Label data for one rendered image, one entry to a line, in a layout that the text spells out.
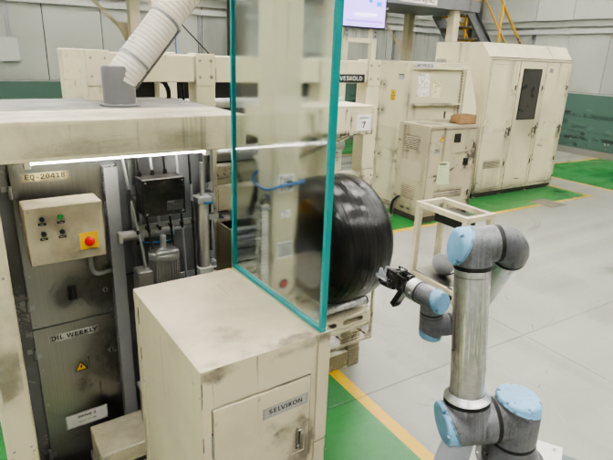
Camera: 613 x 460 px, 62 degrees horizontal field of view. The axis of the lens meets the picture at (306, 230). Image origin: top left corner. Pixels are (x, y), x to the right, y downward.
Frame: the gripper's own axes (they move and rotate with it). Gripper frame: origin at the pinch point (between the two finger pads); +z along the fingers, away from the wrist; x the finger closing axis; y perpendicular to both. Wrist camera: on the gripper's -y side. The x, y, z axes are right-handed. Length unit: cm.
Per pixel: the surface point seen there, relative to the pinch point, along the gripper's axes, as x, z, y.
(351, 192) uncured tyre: 5.5, 15.0, 34.9
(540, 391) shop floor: -146, -7, -110
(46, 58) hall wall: -15, 938, 79
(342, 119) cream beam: -12, 47, 62
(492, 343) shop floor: -168, 47, -109
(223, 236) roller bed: 41, 69, 4
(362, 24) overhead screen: -245, 315, 131
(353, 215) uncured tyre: 11.0, 6.2, 27.2
